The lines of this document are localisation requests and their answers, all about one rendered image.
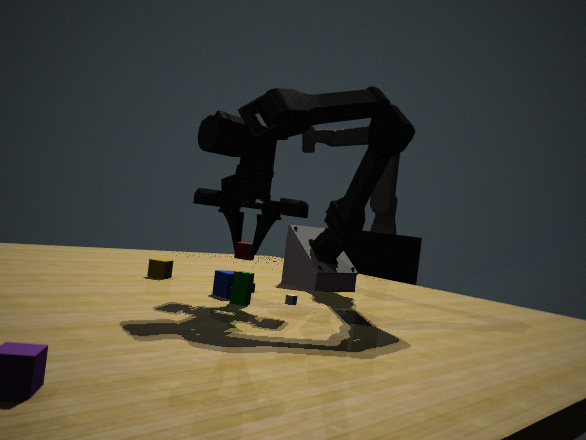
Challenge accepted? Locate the blue block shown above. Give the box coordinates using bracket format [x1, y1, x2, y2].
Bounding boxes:
[212, 270, 236, 298]

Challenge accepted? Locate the red block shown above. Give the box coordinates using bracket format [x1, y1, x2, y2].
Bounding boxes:
[234, 242, 254, 260]

